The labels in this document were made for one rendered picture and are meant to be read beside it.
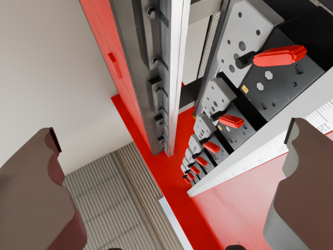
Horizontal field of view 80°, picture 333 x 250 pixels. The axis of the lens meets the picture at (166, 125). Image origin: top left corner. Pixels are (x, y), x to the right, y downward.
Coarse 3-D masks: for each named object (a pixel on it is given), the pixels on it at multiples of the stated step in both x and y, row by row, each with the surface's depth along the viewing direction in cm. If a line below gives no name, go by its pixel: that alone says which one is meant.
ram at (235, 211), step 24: (312, 96) 27; (288, 120) 33; (216, 168) 78; (264, 168) 47; (216, 192) 96; (240, 192) 68; (264, 192) 52; (216, 216) 124; (240, 216) 80; (264, 216) 60; (216, 240) 173; (240, 240) 98; (264, 240) 69
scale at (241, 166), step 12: (324, 108) 26; (312, 120) 29; (324, 120) 27; (324, 132) 28; (264, 144) 42; (276, 144) 38; (252, 156) 49; (264, 156) 44; (276, 156) 40; (228, 168) 66; (240, 168) 58; (216, 180) 86; (192, 192) 163
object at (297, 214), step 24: (288, 144) 10; (312, 144) 8; (288, 168) 9; (312, 168) 7; (288, 192) 6; (312, 192) 6; (288, 216) 6; (312, 216) 6; (288, 240) 6; (312, 240) 5
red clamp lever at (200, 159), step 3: (198, 153) 86; (192, 156) 85; (195, 156) 85; (198, 156) 84; (198, 159) 81; (201, 159) 80; (204, 159) 80; (201, 162) 79; (204, 162) 78; (207, 162) 78; (204, 165) 78
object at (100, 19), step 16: (80, 0) 119; (96, 0) 73; (96, 16) 92; (112, 16) 61; (96, 32) 125; (112, 32) 74; (112, 48) 94; (128, 80) 99; (128, 96) 138; (144, 128) 148
